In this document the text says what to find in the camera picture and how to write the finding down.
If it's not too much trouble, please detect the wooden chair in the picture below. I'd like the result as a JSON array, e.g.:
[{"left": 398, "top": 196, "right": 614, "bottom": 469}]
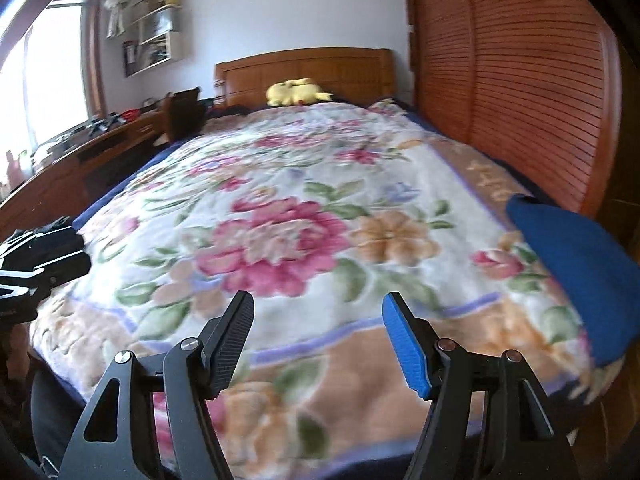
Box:
[{"left": 161, "top": 88, "right": 207, "bottom": 144}]

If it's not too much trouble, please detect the window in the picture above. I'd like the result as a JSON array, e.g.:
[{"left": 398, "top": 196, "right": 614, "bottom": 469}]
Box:
[{"left": 0, "top": 0, "right": 109, "bottom": 197}]

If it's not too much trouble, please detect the wooden desk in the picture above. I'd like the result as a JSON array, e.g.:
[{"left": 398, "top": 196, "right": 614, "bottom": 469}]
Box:
[{"left": 0, "top": 110, "right": 173, "bottom": 242}]

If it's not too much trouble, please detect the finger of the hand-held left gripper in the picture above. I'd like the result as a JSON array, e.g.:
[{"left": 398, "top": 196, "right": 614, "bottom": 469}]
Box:
[{"left": 0, "top": 247, "right": 92, "bottom": 292}]

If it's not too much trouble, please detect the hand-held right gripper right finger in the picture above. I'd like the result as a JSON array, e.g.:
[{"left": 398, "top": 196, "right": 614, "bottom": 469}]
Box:
[{"left": 382, "top": 291, "right": 583, "bottom": 480}]

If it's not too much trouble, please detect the floral blanket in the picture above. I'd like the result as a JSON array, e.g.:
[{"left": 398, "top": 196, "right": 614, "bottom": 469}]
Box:
[{"left": 27, "top": 100, "right": 597, "bottom": 467}]

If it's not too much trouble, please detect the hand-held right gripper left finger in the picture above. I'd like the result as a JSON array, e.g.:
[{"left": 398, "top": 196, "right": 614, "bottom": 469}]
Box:
[{"left": 62, "top": 290, "right": 256, "bottom": 480}]

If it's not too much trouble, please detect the yellow plush toy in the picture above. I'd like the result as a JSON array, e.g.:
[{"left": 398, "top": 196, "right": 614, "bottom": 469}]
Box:
[{"left": 266, "top": 78, "right": 334, "bottom": 108}]

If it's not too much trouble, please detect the blue suit jacket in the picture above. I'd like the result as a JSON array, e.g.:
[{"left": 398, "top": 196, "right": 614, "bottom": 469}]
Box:
[{"left": 506, "top": 194, "right": 633, "bottom": 367}]

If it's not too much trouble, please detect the wooden slatted wardrobe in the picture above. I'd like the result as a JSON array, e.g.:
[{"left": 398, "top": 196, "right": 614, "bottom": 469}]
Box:
[{"left": 402, "top": 0, "right": 626, "bottom": 222}]

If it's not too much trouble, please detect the white wall shelf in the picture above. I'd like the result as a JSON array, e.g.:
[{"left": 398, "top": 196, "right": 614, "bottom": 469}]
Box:
[{"left": 121, "top": 2, "right": 184, "bottom": 79}]

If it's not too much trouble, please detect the person's leg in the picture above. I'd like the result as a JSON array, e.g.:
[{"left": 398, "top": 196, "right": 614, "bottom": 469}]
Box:
[{"left": 30, "top": 360, "right": 87, "bottom": 467}]

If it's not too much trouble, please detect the wooden bed headboard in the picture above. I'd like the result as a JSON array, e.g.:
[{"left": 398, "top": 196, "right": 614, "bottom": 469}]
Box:
[{"left": 214, "top": 47, "right": 398, "bottom": 109}]

